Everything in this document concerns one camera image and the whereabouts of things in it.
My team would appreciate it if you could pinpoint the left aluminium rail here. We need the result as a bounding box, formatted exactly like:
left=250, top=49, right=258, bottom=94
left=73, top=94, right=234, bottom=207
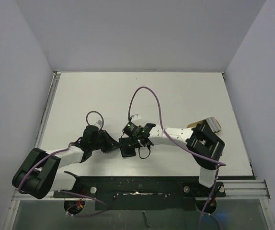
left=34, top=71, right=61, bottom=148

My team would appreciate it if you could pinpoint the right aluminium rail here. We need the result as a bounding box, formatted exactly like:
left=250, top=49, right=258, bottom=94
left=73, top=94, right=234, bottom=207
left=222, top=180, right=271, bottom=199

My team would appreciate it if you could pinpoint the aluminium rail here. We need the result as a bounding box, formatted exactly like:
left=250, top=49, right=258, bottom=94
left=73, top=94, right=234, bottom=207
left=222, top=180, right=271, bottom=199
left=34, top=71, right=61, bottom=148

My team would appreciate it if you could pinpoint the black looped wrist cable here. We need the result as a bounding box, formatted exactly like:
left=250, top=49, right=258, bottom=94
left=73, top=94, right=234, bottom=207
left=137, top=143, right=152, bottom=159

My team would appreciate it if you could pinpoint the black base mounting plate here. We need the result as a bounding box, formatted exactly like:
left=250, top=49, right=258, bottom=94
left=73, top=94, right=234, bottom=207
left=53, top=176, right=226, bottom=211

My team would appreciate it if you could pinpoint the black leather card holder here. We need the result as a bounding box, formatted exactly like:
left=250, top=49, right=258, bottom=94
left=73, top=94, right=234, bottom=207
left=120, top=147, right=136, bottom=158

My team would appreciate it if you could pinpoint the purple cable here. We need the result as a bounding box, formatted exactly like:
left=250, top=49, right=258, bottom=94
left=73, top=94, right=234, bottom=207
left=126, top=86, right=227, bottom=166
left=17, top=110, right=108, bottom=218

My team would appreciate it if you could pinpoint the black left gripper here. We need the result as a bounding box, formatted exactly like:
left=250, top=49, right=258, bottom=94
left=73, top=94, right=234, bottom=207
left=91, top=129, right=121, bottom=153

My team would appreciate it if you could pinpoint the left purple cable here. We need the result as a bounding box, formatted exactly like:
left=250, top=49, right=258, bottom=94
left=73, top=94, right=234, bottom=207
left=17, top=110, right=108, bottom=218

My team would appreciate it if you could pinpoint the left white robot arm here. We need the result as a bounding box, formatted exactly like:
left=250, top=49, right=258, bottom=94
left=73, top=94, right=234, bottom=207
left=12, top=125, right=120, bottom=199

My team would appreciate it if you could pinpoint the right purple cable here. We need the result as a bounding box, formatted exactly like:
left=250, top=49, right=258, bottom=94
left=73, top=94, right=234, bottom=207
left=126, top=86, right=227, bottom=166

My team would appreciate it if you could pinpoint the beige card tray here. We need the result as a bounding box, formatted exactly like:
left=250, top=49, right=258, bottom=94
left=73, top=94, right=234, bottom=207
left=187, top=116, right=222, bottom=133

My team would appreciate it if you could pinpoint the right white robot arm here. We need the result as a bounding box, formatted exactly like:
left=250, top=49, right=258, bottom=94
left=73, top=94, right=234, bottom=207
left=122, top=121, right=225, bottom=196

